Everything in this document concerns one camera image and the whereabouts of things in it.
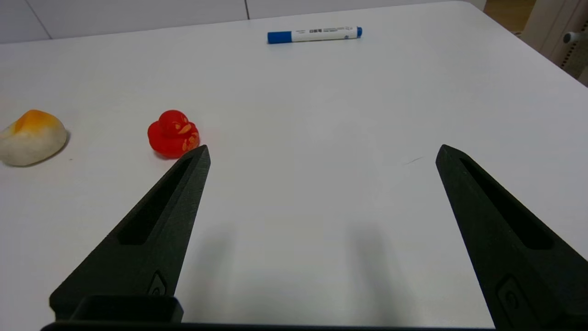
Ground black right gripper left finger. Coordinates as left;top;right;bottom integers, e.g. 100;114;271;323
49;144;211;322

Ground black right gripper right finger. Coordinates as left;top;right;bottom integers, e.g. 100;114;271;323
435;144;588;329

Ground red rubber duck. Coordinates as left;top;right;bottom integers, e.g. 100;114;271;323
147;109;200;159

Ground white orange bun toy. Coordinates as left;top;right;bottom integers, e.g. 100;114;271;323
0;109;68;167

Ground blue whiteboard marker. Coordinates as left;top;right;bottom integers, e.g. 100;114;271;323
267;26;363;45

